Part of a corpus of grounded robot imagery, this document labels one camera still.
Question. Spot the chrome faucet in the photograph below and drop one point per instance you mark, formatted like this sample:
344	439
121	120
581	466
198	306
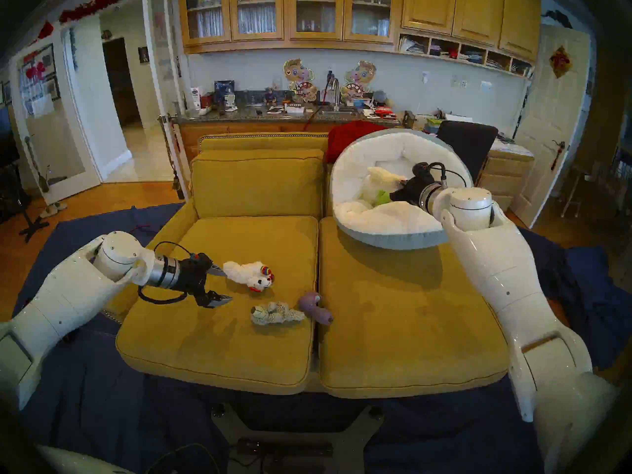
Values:
338	95

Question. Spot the red box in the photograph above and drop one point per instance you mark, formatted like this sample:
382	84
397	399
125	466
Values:
207	100

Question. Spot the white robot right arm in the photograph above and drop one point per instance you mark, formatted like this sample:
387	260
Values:
498	270

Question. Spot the black wall decoration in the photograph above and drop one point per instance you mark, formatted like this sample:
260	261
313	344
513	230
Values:
558	18

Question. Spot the small green wreath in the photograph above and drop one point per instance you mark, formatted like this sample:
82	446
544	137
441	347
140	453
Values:
107	34

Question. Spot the red cloth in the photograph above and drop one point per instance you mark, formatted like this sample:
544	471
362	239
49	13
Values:
348	137

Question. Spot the white plush toy red bow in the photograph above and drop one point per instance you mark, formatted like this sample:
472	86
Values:
380	181

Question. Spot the black television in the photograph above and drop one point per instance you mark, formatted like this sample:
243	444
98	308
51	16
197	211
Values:
7	137

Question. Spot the white lotion bottle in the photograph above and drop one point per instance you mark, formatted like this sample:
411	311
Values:
196	98

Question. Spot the black floor stand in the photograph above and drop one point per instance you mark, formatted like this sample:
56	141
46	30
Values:
29	226

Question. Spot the wooden wall cabinet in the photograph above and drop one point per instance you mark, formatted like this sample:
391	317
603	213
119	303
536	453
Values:
429	9

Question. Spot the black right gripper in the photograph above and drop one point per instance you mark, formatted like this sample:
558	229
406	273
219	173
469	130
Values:
417	186

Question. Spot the dark blue cloth pile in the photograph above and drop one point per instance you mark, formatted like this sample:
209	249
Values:
582	290

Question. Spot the yellow sofa seat cushion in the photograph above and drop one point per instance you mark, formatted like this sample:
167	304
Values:
395	330
222	344

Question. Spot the beige slipper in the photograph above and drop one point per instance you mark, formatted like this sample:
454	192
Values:
49	212
60	206

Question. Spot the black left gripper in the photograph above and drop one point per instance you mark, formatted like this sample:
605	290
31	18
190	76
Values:
192	275

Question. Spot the red paper diamond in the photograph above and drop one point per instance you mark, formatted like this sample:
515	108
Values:
46	30

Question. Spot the small teddy bear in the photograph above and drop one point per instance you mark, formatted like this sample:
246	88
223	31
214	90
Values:
269	97

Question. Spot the white panel door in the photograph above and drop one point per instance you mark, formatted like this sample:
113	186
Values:
548	132

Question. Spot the red bow decoration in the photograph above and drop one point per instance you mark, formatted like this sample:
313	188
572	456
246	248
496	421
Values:
35	72

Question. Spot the yellow sofa back cushion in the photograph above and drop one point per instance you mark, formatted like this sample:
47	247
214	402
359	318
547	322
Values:
256	186

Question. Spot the blue floor cloth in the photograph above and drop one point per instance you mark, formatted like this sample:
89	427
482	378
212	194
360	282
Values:
98	404

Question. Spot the white robot shoulder shell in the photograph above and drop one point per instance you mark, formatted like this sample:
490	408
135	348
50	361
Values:
74	463

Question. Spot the cartoon pig wall decoration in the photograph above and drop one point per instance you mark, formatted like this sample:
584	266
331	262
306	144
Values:
360	75
298	75

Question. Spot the green plush toy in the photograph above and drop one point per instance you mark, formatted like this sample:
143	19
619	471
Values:
381	199

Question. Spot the white fluffy dog bed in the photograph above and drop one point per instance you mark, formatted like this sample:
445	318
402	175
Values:
385	226

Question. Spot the white french door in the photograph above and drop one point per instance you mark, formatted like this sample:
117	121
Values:
148	43
74	186

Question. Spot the red tinsel garland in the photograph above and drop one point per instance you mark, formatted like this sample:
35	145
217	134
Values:
98	3

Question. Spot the yellow fabric sofa frame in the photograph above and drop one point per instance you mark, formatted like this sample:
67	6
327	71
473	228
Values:
177	233

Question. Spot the small dark framed picture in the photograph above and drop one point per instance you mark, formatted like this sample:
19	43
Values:
143	55

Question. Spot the red diamond door ornament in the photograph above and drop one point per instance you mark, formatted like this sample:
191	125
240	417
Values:
560	62

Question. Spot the black power strip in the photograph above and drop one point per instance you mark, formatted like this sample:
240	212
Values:
286	449

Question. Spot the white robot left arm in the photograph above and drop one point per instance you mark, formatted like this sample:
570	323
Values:
74	290

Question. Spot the beige fuzzy plush toy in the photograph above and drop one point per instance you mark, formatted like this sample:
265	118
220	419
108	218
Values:
276	312

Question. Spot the purple plush toy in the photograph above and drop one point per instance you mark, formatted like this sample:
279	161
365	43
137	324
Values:
311	302

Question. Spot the dark blue box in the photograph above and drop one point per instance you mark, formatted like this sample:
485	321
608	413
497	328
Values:
223	89

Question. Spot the grey robot base frame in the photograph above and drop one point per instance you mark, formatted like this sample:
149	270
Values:
355	438

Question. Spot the white lamb toy rainbow ears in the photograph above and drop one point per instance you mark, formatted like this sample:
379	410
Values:
244	273

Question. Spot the black office chair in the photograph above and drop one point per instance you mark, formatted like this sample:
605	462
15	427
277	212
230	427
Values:
469	142

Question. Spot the wooden desk with drawers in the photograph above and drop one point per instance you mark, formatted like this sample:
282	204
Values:
508	172

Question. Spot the black framed wall photo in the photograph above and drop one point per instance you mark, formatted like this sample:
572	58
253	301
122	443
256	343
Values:
7	93

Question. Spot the stack of papers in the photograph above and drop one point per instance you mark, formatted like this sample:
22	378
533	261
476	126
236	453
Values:
513	149

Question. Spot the granite kitchen counter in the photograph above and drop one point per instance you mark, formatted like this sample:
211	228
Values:
237	116

